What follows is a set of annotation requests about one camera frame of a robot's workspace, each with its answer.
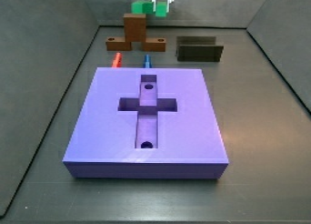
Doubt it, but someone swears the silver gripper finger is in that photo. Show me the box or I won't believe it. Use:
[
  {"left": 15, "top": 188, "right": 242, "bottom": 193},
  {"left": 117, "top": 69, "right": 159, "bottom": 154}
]
[
  {"left": 150, "top": 0, "right": 157, "bottom": 12},
  {"left": 167, "top": 0, "right": 175, "bottom": 13}
]

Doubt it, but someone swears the green U-shaped block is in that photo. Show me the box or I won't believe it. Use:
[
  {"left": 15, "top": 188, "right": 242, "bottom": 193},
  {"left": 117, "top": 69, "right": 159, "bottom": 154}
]
[{"left": 131, "top": 1, "right": 169, "bottom": 17}]

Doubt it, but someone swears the black angle fixture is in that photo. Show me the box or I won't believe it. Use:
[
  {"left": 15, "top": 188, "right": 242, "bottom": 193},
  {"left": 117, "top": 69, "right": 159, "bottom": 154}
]
[{"left": 177, "top": 36, "right": 223, "bottom": 62}]

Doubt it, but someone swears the purple board with cross slot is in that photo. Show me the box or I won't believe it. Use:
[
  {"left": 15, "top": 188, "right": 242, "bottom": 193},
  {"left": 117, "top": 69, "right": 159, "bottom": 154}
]
[{"left": 63, "top": 67, "right": 229, "bottom": 178}]

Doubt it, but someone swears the brown T-shaped block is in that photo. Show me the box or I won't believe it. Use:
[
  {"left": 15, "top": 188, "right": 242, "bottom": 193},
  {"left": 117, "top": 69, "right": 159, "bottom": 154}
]
[{"left": 106, "top": 14, "right": 167, "bottom": 52}]

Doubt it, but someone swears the blue peg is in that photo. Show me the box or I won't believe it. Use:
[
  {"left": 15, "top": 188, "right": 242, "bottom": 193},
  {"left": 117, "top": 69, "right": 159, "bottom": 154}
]
[{"left": 143, "top": 55, "right": 153, "bottom": 68}]

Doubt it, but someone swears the red peg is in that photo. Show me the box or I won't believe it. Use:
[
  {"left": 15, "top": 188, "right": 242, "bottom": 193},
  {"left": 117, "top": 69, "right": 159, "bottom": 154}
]
[{"left": 113, "top": 52, "right": 122, "bottom": 67}]

